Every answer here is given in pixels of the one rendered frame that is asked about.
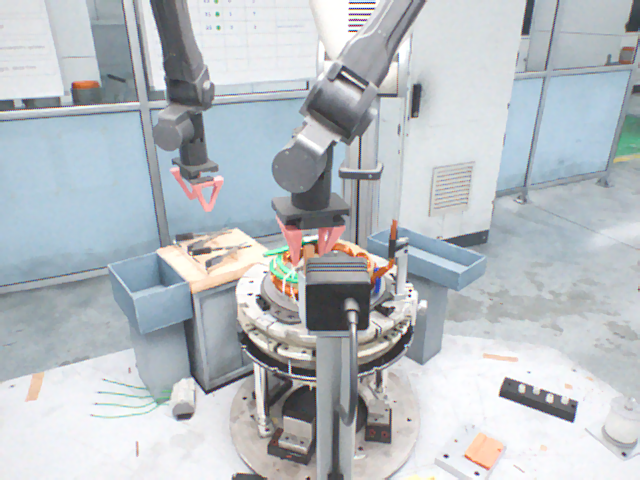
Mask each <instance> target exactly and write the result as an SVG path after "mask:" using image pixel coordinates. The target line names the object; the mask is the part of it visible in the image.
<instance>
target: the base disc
mask: <svg viewBox="0 0 640 480"><path fill-rule="evenodd" d="M292 380H293V386H292V388H291V389H290V390H289V391H288V392H287V393H285V394H284V395H283V396H282V397H281V398H280V399H279V400H278V401H277V402H276V403H275V404H273V405H272V406H271V407H269V410H270V416H272V417H277V418H278V420H279V422H275V423H273V421H272V423H273V427H274V431H277V429H278V428H282V429H284V420H283V416H282V409H283V406H284V403H285V401H286V400H287V398H288V397H289V396H290V395H291V394H292V393H293V392H295V391H296V390H298V389H300V388H302V386H304V385H307V383H304V382H296V381H295V380H294V379H292ZM374 380H375V371H374V374H372V375H369V376H366V377H363V379H362V382H361V383H360V388H359V389H358V395H359V396H360V397H361V398H362V399H363V401H364V402H365V405H366V407H367V406H368V402H369V400H370V399H373V400H377V399H376V398H375V396H374V395H373V393H372V391H371V390H370V388H369V383H370V382H371V381H374ZM254 389H255V377H254V374H253V375H251V376H250V377H249V378H248V379H247V380H246V381H245V384H244V385H243V386H242V387H241V389H240V390H239V392H238V393H237V395H236V397H235V399H234V401H233V404H232V408H231V413H230V429H231V435H232V439H233V442H234V444H235V446H236V448H237V450H238V452H239V453H240V456H241V457H242V459H243V460H244V461H245V462H246V463H247V464H248V465H249V466H250V467H251V468H252V469H253V470H254V471H256V472H257V473H258V474H260V475H261V476H263V477H267V479H268V480H317V443H316V447H315V449H314V451H313V453H312V455H311V457H310V460H309V462H308V464H307V466H305V465H302V464H299V463H295V462H292V461H289V460H285V459H282V457H279V456H274V455H271V454H268V453H267V444H268V442H269V441H270V439H271V437H272V436H273V434H274V433H273V434H272V435H271V436H267V437H263V436H260V434H259V431H258V428H257V425H256V421H255V418H254V413H255V412H256V411H257V405H256V400H255V399H253V398H252V392H254ZM387 390H388V391H389V393H390V394H391V395H392V397H393V399H392V401H391V403H388V404H390V408H392V439H391V444H390V443H381V442H371V441H365V427H366V421H365V424H364V426H363V427H362V429H361V430H360V431H359V432H358V433H356V443H360V444H363V445H364V447H365V449H366V454H365V457H364V458H362V459H359V460H355V461H354V466H353V480H382V479H384V478H386V477H387V476H389V475H390V474H392V473H393V472H394V471H395V470H397V469H398V468H399V467H400V466H401V465H402V464H403V463H404V462H405V461H406V459H407V458H408V457H409V455H410V454H411V452H413V450H414V448H415V445H416V443H417V440H418V437H419V433H420V424H421V419H420V416H419V410H418V406H417V403H416V401H415V398H414V396H413V394H412V393H411V391H410V390H409V388H408V387H407V386H406V384H405V383H404V382H403V381H402V380H401V378H400V377H399V376H398V375H397V374H395V373H394V372H393V371H391V370H390V369H389V368H388V383H387ZM397 431H398V433H397ZM399 432H400V433H399ZM377 446H378V447H377ZM276 469H278V471H280V472H278V471H277V470H276ZM274 473H275V474H274Z"/></svg>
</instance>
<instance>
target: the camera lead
mask: <svg viewBox="0 0 640 480"><path fill-rule="evenodd" d="M341 306H342V317H343V320H344V321H345V322H346V323H347V325H348V328H349V334H350V394H349V406H348V413H347V412H346V409H345V407H344V406H343V405H341V404H339V405H337V406H336V408H335V412H334V424H333V474H328V480H344V475H343V474H339V433H340V416H341V418H342V421H343V423H344V425H345V426H346V427H350V426H351V425H352V423H353V421H354V418H355V414H356V408H357V399H358V334H357V322H358V321H359V320H360V317H361V315H360V308H359V302H358V301H357V300H356V299H354V298H347V299H345V300H344V301H343V302H342V305H341Z"/></svg>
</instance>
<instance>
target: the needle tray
mask: <svg viewBox="0 0 640 480"><path fill-rule="evenodd" d="M397 229H398V240H399V238H405V237H408V238H409V249H408V262H407V275H406V279H407V280H408V281H409V284H412V286H413V291H417V293H418V299H417V304H420V301H421V300H422V301H426V310H425V314H424V315H422V314H419V310H416V318H415V324H414V335H413V340H412V343H411V346H410V347H409V349H407V352H406V353H405V354H404V356H406V357H407V358H409V359H411V360H413V361H415V362H416V363H418V364H420V365H423V364H424V363H426V362H427V361H428V360H429V359H432V358H433V357H434V356H435V355H437V354H438V353H439V352H441V348H442V340H443V332H444V323H445V315H446V307H447V299H448V290H449V289H452V290H454V291H457V292H459V291H460V290H462V289H463V288H465V287H466V286H468V285H469V284H471V283H472V282H474V281H475V280H476V279H478V278H479V277H482V276H483V275H485V270H486V262H487V256H485V255H483V254H479V253H476V252H473V251H470V250H467V249H464V248H462V247H459V246H456V245H453V244H450V243H447V242H443V241H441V240H438V239H435V238H432V237H429V236H426V235H423V234H420V233H418V232H415V231H412V230H409V229H406V228H403V227H400V226H397ZM389 234H390V227H389V228H387V229H384V230H382V231H380V232H378V233H376V234H373V235H371V236H369V237H367V246H366V251H367V252H368V253H369V254H372V255H375V256H378V257H381V258H383V259H385V260H387V261H389V258H388V257H387V252H388V239H389Z"/></svg>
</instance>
